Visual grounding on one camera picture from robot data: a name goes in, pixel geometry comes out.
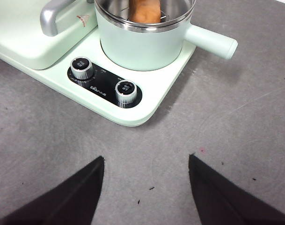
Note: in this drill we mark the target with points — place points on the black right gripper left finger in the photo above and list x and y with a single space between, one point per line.
69 201

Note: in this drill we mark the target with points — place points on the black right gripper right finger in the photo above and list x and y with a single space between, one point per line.
221 201

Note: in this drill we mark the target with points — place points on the mint green griddle cover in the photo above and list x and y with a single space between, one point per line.
18 35

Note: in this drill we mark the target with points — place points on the brown potato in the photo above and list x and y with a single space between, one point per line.
144 11

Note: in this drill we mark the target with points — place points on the mint green breakfast machine base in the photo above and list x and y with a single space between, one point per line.
161 89

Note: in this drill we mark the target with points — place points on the silver control knob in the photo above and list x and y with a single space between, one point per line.
126 91
81 68

